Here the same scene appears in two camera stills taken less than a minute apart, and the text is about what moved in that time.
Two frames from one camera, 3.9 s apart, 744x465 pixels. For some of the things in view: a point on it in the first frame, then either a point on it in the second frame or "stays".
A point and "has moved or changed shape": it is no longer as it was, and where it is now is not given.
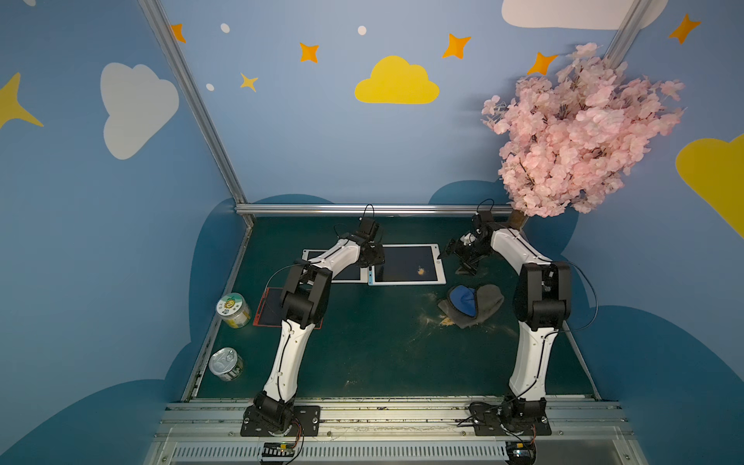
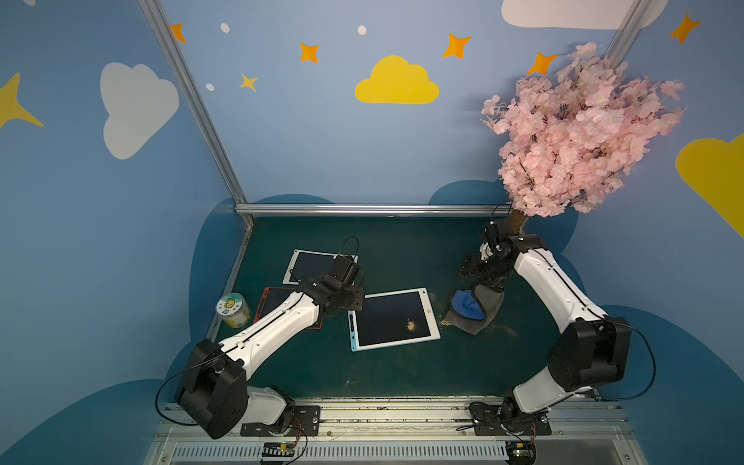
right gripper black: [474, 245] → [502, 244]
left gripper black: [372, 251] → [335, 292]
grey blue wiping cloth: [466, 306] has moved or changed shape
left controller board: [278, 449] stays
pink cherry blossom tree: [572, 140] stays
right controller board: [521, 452] stays
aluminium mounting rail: [202, 433] stays
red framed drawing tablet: [270, 310] stays
